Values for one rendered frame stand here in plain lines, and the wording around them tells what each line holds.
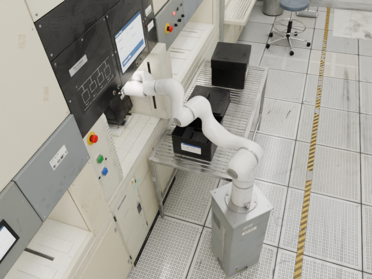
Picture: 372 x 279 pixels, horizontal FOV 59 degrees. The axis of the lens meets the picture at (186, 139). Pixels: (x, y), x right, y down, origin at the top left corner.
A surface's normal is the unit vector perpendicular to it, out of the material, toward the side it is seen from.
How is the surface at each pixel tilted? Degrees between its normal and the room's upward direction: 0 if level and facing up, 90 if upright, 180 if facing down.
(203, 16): 90
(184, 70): 0
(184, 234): 0
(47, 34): 90
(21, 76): 90
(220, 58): 0
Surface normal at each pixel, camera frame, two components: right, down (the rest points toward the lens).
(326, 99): -0.06, -0.69
